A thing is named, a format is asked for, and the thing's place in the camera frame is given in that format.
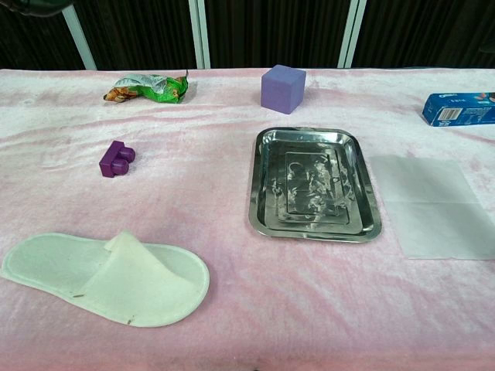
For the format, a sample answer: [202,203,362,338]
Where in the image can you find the pink plush table cloth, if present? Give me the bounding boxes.
[0,67,495,371]

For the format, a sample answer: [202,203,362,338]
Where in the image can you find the rectangular metal tray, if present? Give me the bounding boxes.
[246,126,384,244]

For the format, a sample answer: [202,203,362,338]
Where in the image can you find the blue cookie box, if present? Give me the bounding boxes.
[421,91,495,128]

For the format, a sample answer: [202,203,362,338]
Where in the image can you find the white disposable slipper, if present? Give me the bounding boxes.
[0,230,211,328]

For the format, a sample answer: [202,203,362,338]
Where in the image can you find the black pleated curtain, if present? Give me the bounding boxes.
[0,0,495,72]

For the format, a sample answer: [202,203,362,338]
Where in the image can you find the lilac foam cube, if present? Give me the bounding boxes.
[260,64,308,116]

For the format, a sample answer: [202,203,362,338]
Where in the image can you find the white paper towel sheet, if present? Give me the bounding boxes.
[370,154,495,260]

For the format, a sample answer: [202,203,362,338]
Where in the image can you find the purple toy building brick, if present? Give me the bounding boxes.
[98,140,136,179]

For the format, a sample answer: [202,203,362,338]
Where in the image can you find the green crumpled snack bag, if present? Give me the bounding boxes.
[102,69,190,104]

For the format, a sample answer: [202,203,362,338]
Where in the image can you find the white frame post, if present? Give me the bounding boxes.
[60,0,97,71]
[188,0,212,70]
[336,0,368,70]

